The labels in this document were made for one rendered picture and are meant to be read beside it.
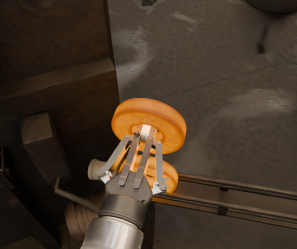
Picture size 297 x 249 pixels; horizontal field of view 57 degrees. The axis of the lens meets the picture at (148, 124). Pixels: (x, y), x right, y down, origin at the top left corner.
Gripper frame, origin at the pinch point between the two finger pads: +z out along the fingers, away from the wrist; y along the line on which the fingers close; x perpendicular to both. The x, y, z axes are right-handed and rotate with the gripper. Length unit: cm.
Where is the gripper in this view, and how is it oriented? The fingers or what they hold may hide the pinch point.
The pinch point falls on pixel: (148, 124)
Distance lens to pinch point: 55.2
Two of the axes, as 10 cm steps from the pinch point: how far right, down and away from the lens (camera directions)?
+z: 2.3, -7.9, 5.6
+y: 9.7, 1.8, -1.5
